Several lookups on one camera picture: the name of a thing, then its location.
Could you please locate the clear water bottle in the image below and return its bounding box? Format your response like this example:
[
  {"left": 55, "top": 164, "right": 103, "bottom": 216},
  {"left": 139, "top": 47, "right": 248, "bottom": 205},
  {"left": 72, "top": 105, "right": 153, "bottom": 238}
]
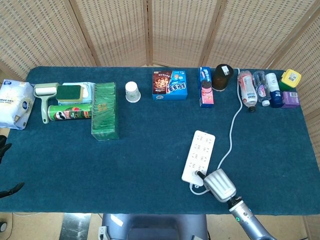
[{"left": 252, "top": 70, "right": 272, "bottom": 107}]

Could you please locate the purple box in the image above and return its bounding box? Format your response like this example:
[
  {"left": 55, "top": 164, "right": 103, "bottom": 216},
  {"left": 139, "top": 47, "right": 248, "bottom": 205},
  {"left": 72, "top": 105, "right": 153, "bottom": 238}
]
[{"left": 280, "top": 90, "right": 300, "bottom": 109}]

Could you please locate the green yellow lidded container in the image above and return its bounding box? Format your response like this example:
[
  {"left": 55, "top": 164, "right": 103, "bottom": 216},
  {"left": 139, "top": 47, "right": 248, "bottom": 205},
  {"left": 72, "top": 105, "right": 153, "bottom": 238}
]
[{"left": 278, "top": 68, "right": 302, "bottom": 92}]

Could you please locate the green lint roller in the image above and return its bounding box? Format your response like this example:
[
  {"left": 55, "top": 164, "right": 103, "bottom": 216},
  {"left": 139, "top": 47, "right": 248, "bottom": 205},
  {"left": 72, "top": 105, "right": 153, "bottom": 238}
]
[{"left": 33, "top": 82, "right": 60, "bottom": 125}]

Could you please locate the green yellow sponge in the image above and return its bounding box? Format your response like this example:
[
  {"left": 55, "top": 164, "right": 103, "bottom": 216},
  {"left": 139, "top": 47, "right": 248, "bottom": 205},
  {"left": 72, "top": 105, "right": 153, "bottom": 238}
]
[{"left": 55, "top": 84, "right": 85, "bottom": 102}]

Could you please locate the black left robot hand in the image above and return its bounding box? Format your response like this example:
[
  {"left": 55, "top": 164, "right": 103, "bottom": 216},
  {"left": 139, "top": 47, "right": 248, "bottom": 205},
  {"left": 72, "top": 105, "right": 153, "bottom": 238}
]
[{"left": 0, "top": 135, "right": 26, "bottom": 200}]

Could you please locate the thin white cable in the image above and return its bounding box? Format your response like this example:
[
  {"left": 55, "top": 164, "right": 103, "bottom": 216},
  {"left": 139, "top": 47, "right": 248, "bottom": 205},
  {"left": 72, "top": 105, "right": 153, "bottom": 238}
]
[{"left": 189, "top": 67, "right": 244, "bottom": 196}]

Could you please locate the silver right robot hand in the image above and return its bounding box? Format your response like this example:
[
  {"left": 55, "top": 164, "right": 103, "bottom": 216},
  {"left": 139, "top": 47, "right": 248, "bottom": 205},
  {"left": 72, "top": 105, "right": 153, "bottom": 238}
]
[{"left": 195, "top": 168, "right": 237, "bottom": 203}]

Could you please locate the wicker folding screen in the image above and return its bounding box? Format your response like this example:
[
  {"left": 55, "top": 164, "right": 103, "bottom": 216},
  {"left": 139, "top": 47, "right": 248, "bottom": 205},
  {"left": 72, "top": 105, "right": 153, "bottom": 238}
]
[{"left": 0, "top": 0, "right": 320, "bottom": 240}]

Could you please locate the blue pink Oreo box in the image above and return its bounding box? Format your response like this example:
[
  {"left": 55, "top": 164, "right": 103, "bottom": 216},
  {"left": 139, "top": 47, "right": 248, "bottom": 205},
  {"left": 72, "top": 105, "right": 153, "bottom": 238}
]
[{"left": 198, "top": 66, "right": 215, "bottom": 109}]

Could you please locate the light blue wet wipes pack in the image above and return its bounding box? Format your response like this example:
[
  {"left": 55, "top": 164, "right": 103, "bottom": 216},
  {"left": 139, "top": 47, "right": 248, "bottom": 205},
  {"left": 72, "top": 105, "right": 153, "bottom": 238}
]
[{"left": 57, "top": 81, "right": 97, "bottom": 106}]

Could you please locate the white paper cup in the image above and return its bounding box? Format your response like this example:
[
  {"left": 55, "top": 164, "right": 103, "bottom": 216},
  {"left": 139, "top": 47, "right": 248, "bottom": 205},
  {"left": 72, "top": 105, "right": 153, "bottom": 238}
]
[{"left": 125, "top": 81, "right": 142, "bottom": 103}]

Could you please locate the green tea box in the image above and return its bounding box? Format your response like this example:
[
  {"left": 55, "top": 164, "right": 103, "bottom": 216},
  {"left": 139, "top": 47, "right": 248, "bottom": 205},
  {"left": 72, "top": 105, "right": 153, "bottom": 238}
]
[{"left": 90, "top": 81, "right": 120, "bottom": 142}]

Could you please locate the dark brown jar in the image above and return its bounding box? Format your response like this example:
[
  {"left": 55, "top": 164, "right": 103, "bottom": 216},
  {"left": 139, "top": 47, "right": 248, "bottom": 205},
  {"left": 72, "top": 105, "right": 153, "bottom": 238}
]
[{"left": 211, "top": 63, "right": 235, "bottom": 92}]

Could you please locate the pink label drink bottle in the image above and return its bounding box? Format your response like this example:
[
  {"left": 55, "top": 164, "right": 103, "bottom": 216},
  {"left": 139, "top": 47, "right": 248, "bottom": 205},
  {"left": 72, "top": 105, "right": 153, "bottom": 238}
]
[{"left": 237, "top": 70, "right": 259, "bottom": 113}]

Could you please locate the blue table cloth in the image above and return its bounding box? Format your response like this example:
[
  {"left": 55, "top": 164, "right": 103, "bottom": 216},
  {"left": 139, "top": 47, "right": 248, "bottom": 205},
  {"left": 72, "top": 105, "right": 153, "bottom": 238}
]
[{"left": 0, "top": 65, "right": 320, "bottom": 216}]

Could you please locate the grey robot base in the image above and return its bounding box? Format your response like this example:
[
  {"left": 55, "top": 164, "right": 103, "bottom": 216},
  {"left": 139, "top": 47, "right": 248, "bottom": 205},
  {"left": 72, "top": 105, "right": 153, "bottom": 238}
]
[{"left": 98, "top": 213, "right": 211, "bottom": 240}]

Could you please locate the blue chocolate cookie box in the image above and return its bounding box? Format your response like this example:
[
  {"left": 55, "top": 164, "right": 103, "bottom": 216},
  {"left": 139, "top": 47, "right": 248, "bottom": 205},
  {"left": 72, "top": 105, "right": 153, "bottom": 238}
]
[{"left": 152, "top": 70, "right": 189, "bottom": 101}]

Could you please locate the white blue bottle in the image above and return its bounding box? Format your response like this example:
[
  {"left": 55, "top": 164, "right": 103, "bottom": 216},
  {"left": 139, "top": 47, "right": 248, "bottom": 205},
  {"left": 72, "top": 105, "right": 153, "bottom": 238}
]
[{"left": 265, "top": 72, "right": 284, "bottom": 109}]

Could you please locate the white tissue pack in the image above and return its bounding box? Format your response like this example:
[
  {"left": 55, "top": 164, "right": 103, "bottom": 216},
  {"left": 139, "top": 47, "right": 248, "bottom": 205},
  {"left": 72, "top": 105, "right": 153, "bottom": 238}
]
[{"left": 0, "top": 79, "right": 36, "bottom": 131}]

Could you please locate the white power strip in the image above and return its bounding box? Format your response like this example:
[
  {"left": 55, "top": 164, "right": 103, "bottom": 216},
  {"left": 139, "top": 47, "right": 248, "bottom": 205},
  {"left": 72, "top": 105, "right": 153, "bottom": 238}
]
[{"left": 181, "top": 130, "right": 216, "bottom": 187}]

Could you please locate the green Pringles can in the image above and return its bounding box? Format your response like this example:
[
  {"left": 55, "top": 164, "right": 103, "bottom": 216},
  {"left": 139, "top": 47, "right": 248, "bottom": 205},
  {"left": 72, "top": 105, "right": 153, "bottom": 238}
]
[{"left": 47, "top": 103, "right": 93, "bottom": 122}]

